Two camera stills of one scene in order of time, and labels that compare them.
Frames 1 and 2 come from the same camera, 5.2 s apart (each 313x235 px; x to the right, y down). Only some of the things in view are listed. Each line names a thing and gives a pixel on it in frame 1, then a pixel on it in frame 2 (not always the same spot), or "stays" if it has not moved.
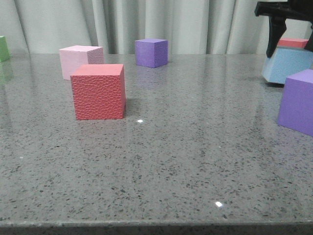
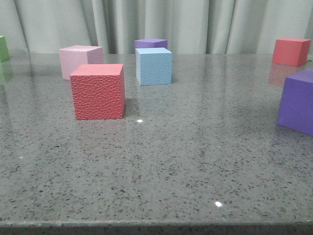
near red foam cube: x=99 y=91 stays
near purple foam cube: x=296 y=110 stays
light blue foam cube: x=285 y=61 -> x=153 y=66
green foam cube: x=4 y=48 stays
